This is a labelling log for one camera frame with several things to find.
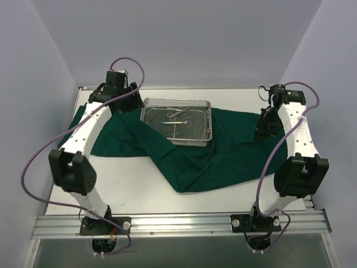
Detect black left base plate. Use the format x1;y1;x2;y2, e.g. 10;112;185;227
79;216;132;236

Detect aluminium frame rail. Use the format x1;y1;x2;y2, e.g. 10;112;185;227
31;210;332;240

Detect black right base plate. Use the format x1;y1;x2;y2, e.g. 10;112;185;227
230;214;282;233

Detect green surgical drape cloth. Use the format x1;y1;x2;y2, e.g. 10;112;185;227
57;102;290;194

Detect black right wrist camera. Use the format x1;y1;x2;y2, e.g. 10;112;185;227
268;84;286;101

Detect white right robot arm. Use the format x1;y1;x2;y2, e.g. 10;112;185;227
247;84;329;231

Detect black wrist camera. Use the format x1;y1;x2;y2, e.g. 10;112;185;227
268;84;286;101
104;69;129;90

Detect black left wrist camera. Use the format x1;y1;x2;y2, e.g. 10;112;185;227
104;69;129;90

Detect metal mesh instrument tray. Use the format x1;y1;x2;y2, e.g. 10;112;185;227
140;98;213;147

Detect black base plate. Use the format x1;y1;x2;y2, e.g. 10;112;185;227
79;216;132;236
230;214;282;233

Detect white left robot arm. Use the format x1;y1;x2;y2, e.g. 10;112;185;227
49;81;141;234

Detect silver surgical scissors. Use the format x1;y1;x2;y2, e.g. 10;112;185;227
166;107;191;121

